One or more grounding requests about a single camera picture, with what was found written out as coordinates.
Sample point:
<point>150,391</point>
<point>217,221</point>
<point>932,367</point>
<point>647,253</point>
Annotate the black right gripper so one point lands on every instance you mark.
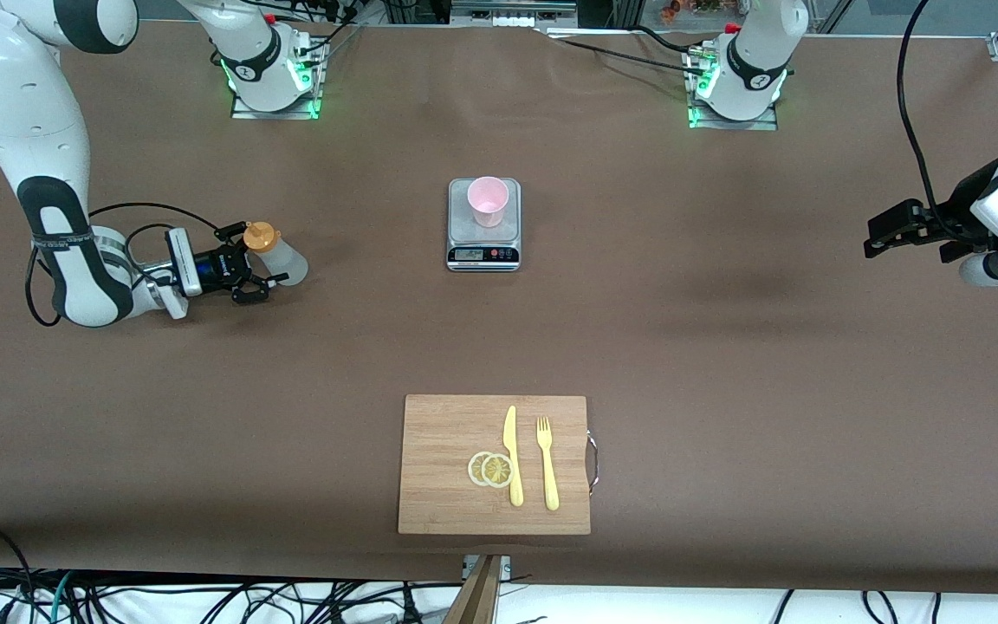
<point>217,268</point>

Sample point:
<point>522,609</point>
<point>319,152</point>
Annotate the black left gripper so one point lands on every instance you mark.
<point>955,211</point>

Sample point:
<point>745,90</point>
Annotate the clear squeeze bottle orange cap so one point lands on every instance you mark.
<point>287,260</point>

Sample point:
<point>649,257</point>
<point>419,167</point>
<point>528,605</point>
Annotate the pink plastic cup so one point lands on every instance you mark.
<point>488,201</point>

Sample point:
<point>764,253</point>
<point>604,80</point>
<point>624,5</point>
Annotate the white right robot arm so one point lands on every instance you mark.
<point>31,113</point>

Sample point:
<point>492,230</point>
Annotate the silver digital kitchen scale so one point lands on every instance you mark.
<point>464,236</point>

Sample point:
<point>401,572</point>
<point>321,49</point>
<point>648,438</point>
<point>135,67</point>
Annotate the lemon slice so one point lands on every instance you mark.
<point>497,471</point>
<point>473,468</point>

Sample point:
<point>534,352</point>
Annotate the yellow plastic knife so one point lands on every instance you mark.
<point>514,468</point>

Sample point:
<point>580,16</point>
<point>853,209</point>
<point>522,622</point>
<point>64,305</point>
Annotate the grey power strip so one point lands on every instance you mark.
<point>512,9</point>

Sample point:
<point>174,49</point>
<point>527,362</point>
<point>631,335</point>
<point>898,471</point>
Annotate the yellow plastic fork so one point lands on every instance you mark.
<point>549,477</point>

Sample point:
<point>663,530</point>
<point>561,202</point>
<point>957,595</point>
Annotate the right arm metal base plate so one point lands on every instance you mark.
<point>243,113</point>

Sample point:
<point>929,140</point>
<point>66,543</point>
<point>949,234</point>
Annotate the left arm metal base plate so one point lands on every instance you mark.
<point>763,124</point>

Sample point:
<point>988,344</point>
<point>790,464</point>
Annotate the small metal bracket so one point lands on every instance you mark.
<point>506,568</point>

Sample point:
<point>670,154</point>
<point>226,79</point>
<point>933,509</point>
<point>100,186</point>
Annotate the wooden post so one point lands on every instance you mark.
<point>477,598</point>

